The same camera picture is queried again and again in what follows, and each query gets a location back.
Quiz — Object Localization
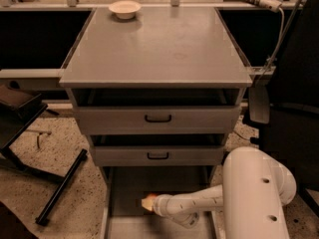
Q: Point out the bottom grey drawer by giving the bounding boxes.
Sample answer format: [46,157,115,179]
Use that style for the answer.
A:
[99,166,217,239]

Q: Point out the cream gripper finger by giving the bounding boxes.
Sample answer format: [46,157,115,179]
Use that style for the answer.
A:
[142,196,155,211]

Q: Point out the middle grey drawer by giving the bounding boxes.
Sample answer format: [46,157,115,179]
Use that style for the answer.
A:
[90,133,224,166]

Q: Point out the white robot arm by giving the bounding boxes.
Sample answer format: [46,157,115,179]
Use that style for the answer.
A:
[142,146,297,239]

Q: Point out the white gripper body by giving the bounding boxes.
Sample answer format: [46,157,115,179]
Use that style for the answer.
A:
[153,194,171,217]

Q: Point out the black office chair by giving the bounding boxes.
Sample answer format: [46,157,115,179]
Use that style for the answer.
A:
[243,0,319,215]

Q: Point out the white cable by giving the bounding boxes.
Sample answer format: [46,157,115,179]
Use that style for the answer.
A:
[253,7,287,85]

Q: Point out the black metal stand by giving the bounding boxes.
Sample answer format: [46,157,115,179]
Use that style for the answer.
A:
[0,83,89,227]

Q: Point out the grey drawer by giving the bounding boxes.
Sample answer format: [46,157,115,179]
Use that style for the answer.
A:
[69,88,241,135]
[90,133,224,166]
[99,166,217,239]

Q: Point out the grey drawer cabinet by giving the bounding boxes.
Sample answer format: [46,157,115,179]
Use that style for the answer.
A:
[59,5,254,239]

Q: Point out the top grey drawer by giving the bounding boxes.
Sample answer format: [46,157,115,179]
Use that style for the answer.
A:
[69,88,241,135]

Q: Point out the orange fruit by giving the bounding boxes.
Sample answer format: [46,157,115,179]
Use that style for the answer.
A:
[145,193,157,211]

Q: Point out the white bowl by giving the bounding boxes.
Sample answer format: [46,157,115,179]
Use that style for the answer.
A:
[109,0,142,20]

